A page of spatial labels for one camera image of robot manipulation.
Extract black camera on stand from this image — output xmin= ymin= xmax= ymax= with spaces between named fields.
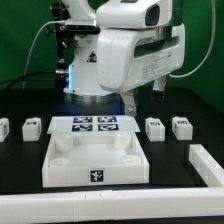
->
xmin=46 ymin=0 xmax=100 ymax=76

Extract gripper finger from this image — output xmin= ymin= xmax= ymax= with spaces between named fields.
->
xmin=152 ymin=76 xmax=167 ymax=100
xmin=121 ymin=90 xmax=137 ymax=117

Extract white marker sheet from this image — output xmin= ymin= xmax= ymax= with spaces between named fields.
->
xmin=47 ymin=115 xmax=140 ymax=134

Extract white cable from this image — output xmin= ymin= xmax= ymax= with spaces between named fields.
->
xmin=169 ymin=0 xmax=218 ymax=79
xmin=22 ymin=20 xmax=66 ymax=90

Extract white cable right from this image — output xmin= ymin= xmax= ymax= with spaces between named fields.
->
xmin=169 ymin=0 xmax=218 ymax=79

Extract white cable left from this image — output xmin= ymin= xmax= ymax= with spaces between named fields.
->
xmin=22 ymin=20 xmax=66 ymax=90

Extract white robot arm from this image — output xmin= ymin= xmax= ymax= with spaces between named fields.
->
xmin=61 ymin=0 xmax=185 ymax=116

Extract white square tabletop tray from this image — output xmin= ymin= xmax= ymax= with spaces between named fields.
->
xmin=42 ymin=131 xmax=150 ymax=187

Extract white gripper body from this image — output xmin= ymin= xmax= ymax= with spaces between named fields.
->
xmin=97 ymin=25 xmax=185 ymax=93

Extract white front fence wall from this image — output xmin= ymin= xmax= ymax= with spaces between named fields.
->
xmin=0 ymin=187 xmax=224 ymax=224

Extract black cables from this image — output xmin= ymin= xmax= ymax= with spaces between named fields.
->
xmin=0 ymin=70 xmax=65 ymax=90

